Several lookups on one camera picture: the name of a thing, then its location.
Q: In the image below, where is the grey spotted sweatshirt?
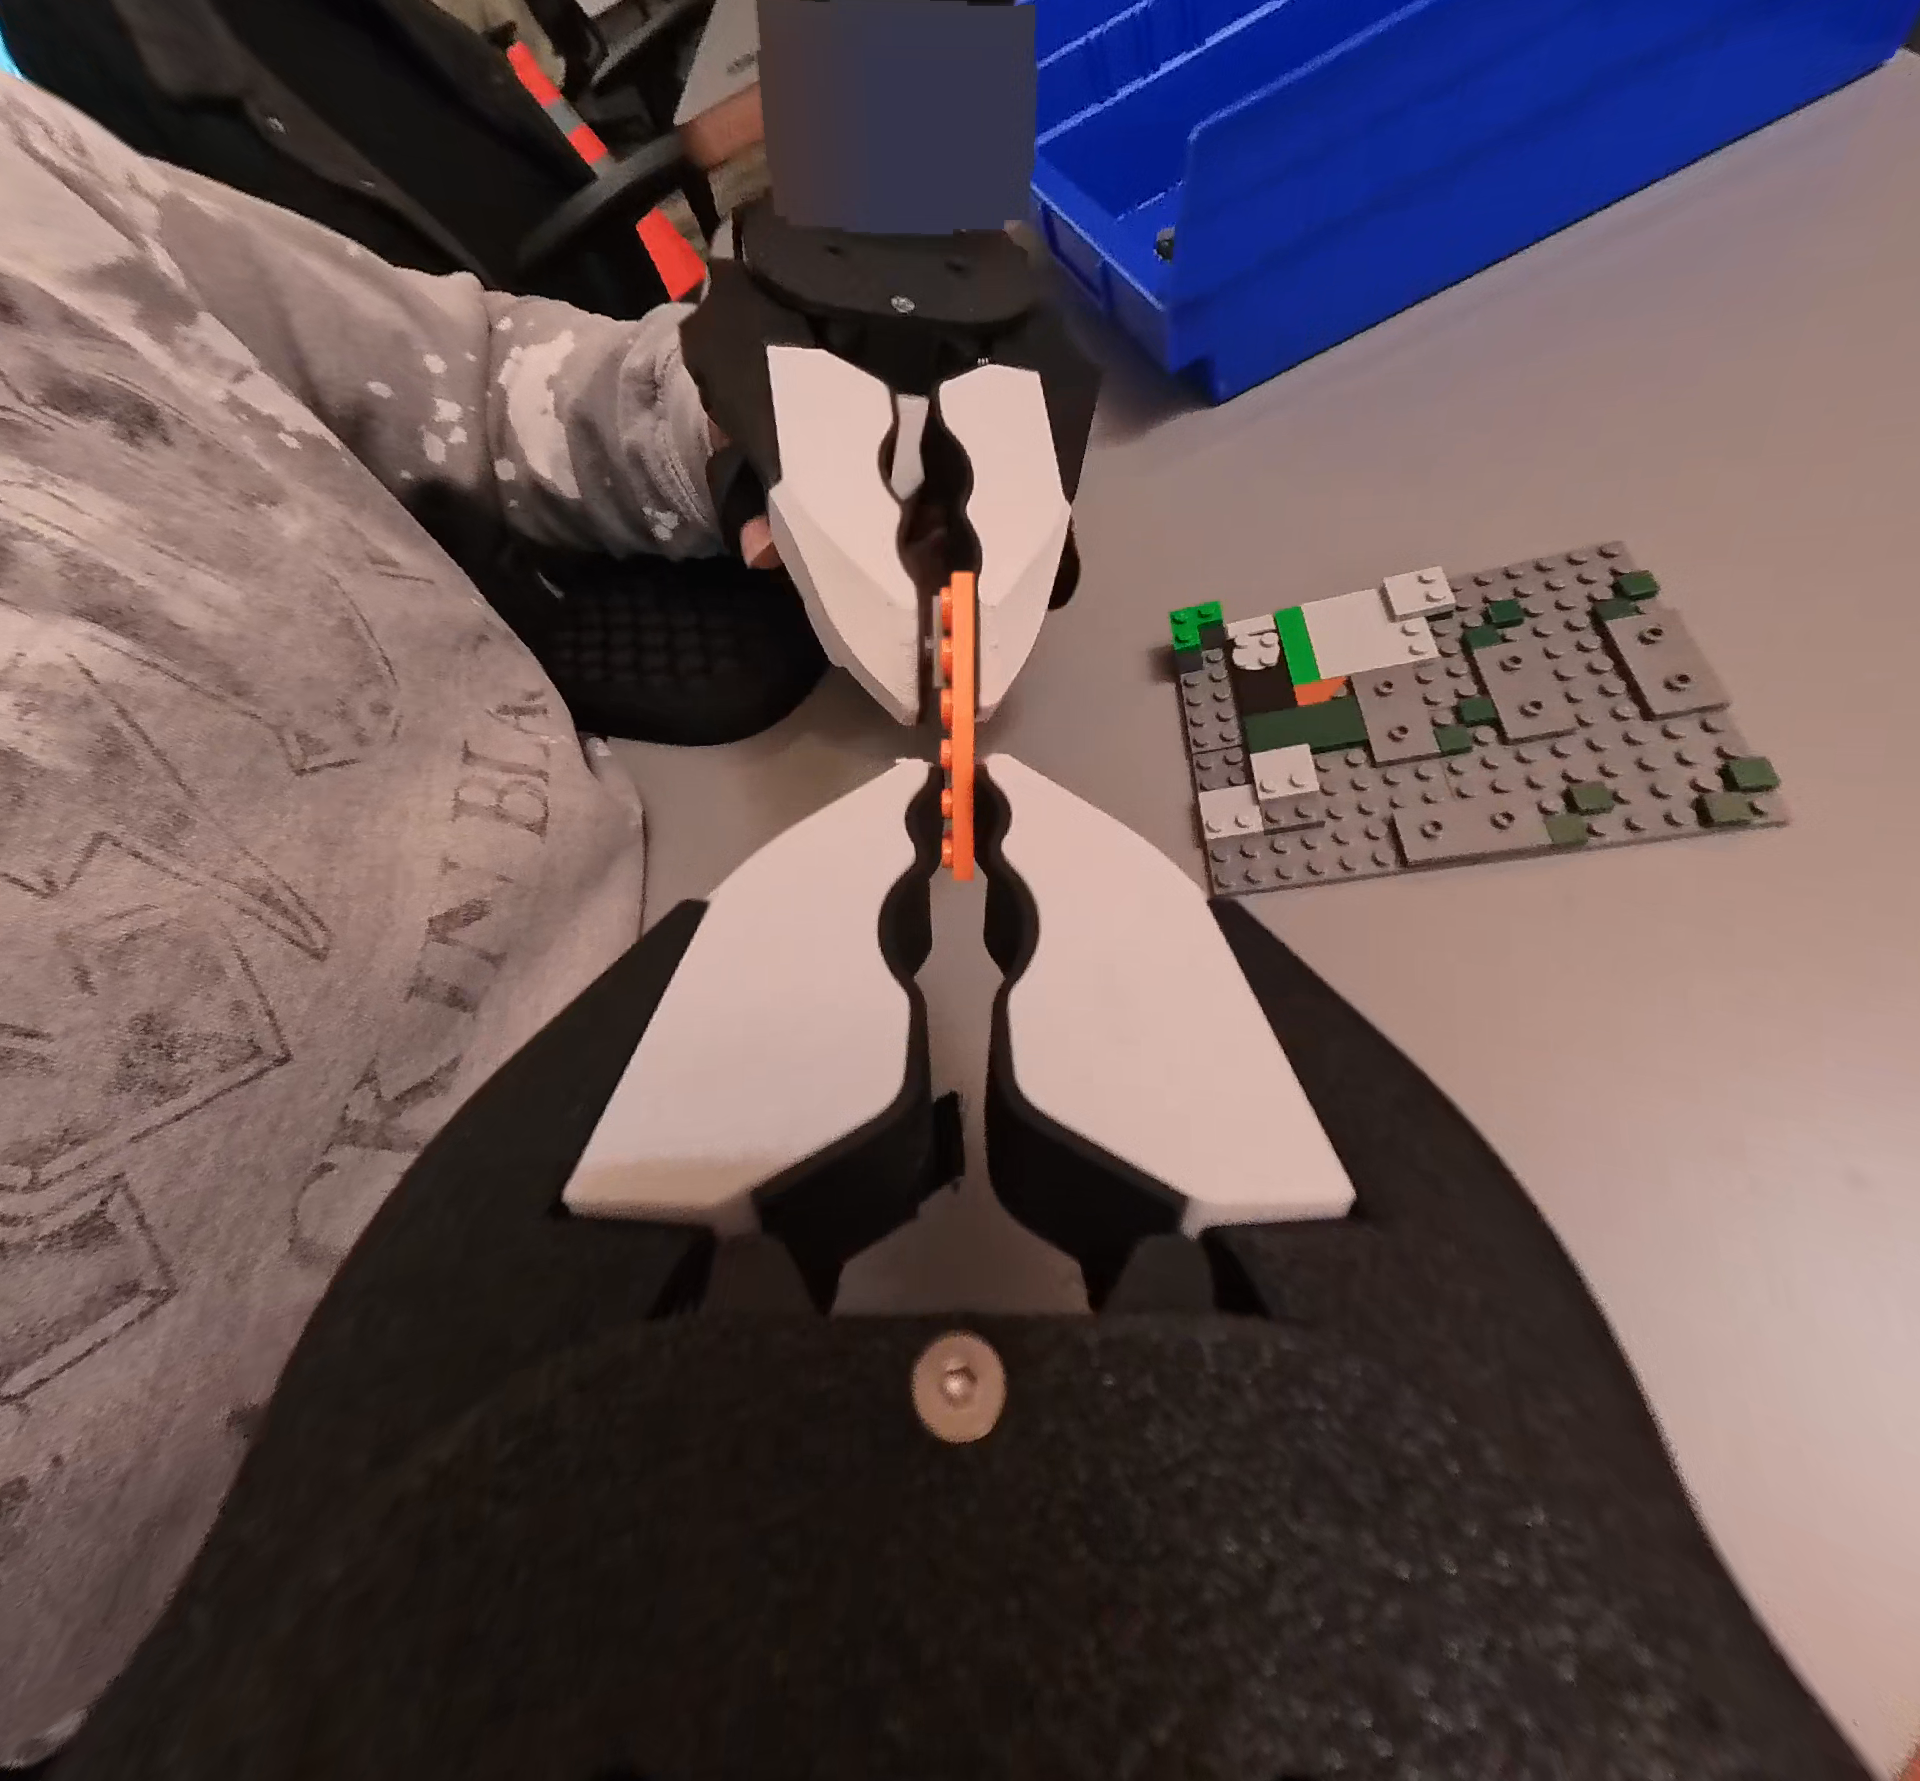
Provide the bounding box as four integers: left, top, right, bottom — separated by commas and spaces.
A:
0, 79, 650, 1769

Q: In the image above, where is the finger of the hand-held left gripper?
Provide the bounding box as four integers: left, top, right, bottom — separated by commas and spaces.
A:
932, 361, 1075, 725
765, 343, 926, 725

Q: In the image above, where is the blue plastic storage bin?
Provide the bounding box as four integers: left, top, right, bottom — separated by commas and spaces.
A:
1019, 0, 1652, 366
1175, 0, 1920, 404

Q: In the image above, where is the orange striped traffic cone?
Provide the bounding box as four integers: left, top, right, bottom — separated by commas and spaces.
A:
507, 45, 710, 302

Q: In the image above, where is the black office chair seat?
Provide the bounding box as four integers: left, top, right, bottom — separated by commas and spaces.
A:
535, 557, 832, 747

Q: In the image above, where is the black jacket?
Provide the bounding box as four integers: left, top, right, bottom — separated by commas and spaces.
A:
0, 0, 604, 286

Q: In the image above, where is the grey and orange lego build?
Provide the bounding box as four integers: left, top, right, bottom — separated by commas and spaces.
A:
1168, 543, 1791, 904

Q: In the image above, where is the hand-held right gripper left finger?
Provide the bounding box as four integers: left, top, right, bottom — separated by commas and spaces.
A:
565, 755, 960, 1236

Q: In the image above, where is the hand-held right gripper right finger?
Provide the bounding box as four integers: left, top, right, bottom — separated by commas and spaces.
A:
976, 755, 1359, 1236

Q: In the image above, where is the person's left forearm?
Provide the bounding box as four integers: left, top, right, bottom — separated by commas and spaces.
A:
345, 265, 725, 564

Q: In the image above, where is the person's left hand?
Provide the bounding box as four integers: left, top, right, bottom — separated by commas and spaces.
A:
705, 431, 785, 573

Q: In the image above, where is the large orange lego plate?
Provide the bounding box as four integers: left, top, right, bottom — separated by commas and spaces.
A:
926, 566, 986, 888

